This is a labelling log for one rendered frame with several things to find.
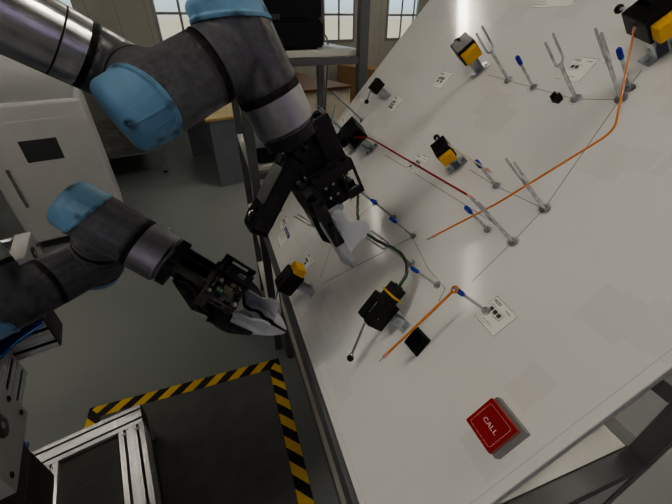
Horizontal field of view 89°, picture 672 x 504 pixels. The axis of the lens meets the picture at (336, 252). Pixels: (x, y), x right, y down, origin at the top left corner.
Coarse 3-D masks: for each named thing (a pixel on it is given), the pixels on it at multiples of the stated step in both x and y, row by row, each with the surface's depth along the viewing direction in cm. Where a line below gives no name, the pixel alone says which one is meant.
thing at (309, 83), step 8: (296, 72) 591; (304, 80) 513; (312, 80) 513; (328, 80) 513; (304, 88) 453; (312, 88) 453; (328, 88) 457; (336, 88) 463; (344, 88) 469; (312, 96) 457; (328, 96) 469; (344, 96) 482; (312, 104) 462; (328, 104) 475; (336, 104) 481; (328, 112) 480; (336, 112) 487; (336, 120) 493
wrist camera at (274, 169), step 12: (276, 156) 46; (288, 156) 43; (276, 168) 44; (288, 168) 43; (300, 168) 44; (264, 180) 47; (276, 180) 43; (288, 180) 44; (264, 192) 45; (276, 192) 44; (288, 192) 44; (252, 204) 46; (264, 204) 44; (276, 204) 44; (252, 216) 45; (264, 216) 44; (276, 216) 45; (252, 228) 44; (264, 228) 45
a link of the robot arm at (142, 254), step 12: (156, 228) 48; (168, 228) 52; (144, 240) 46; (156, 240) 47; (168, 240) 48; (180, 240) 52; (132, 252) 46; (144, 252) 46; (156, 252) 47; (168, 252) 48; (132, 264) 47; (144, 264) 47; (156, 264) 47; (144, 276) 48
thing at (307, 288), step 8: (288, 264) 90; (288, 272) 88; (280, 280) 90; (288, 280) 88; (296, 280) 88; (280, 288) 88; (288, 288) 89; (296, 288) 90; (304, 288) 93; (312, 288) 94
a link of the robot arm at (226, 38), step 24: (192, 0) 32; (216, 0) 32; (240, 0) 32; (192, 24) 33; (216, 24) 33; (240, 24) 33; (264, 24) 34; (216, 48) 32; (240, 48) 33; (264, 48) 35; (240, 72) 34; (264, 72) 36; (288, 72) 37; (240, 96) 37; (264, 96) 37
